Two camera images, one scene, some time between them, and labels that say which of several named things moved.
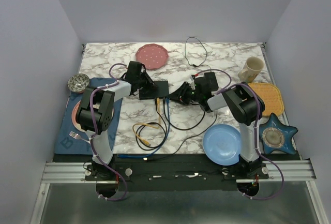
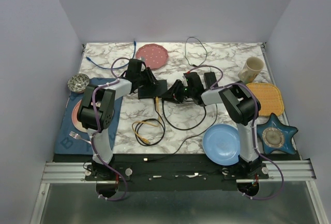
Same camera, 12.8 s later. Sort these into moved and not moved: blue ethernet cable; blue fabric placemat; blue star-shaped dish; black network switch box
Moved: blue ethernet cable
Not moved: black network switch box; blue star-shaped dish; blue fabric placemat
